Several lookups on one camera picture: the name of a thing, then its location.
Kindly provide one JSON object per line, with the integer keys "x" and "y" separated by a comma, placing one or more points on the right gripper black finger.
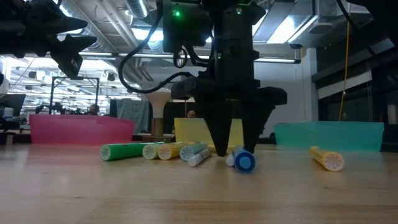
{"x": 253, "y": 124}
{"x": 221, "y": 124}

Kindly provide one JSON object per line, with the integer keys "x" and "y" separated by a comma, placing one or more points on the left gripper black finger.
{"x": 68, "y": 24}
{"x": 74, "y": 43}

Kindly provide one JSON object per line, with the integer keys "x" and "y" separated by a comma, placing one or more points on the thick blue marker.
{"x": 244, "y": 162}

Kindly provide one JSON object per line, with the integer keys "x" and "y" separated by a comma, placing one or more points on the thick teal marker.
{"x": 187, "y": 153}

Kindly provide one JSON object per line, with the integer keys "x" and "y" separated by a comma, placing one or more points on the thin white marker maroon cap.
{"x": 196, "y": 161}

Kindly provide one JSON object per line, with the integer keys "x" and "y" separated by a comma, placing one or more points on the thick orange-yellow marker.
{"x": 165, "y": 152}

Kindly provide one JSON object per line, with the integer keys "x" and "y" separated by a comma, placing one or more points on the thick light green marker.
{"x": 150, "y": 152}

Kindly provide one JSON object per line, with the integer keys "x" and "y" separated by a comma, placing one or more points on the thick yellow marker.
{"x": 332, "y": 161}

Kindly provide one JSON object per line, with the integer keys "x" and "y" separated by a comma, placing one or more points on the thick dark green marker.
{"x": 124, "y": 151}

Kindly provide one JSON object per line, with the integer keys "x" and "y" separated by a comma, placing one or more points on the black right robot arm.
{"x": 236, "y": 28}

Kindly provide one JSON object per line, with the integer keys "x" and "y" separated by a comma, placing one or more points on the person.
{"x": 191, "y": 114}
{"x": 94, "y": 109}

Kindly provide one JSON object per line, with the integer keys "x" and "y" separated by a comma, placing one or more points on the yellow translucent plastic bin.
{"x": 189, "y": 132}

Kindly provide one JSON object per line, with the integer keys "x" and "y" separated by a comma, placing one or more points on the black partition panel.
{"x": 177, "y": 110}

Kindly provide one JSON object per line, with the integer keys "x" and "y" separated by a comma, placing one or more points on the long ceiling light strip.
{"x": 280, "y": 60}

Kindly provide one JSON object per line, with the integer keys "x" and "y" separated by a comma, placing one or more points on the white mushroom table lamp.
{"x": 158, "y": 105}

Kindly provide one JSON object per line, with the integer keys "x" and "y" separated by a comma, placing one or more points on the black monitor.
{"x": 12, "y": 104}

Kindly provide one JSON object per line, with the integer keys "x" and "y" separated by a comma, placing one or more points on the teal translucent plastic bin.
{"x": 329, "y": 137}

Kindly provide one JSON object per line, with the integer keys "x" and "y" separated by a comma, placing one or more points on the red translucent plastic bin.
{"x": 77, "y": 130}

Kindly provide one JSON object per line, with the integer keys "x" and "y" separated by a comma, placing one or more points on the gray fabric cover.
{"x": 132, "y": 115}

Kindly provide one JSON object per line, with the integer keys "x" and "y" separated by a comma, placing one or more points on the black metal rig frame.
{"x": 76, "y": 77}

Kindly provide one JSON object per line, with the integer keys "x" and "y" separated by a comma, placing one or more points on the silver ventilation duct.
{"x": 138, "y": 7}

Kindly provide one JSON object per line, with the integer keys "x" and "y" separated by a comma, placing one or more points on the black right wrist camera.
{"x": 186, "y": 31}

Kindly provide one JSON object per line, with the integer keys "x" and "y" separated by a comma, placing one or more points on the black aluminium table frame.
{"x": 138, "y": 138}

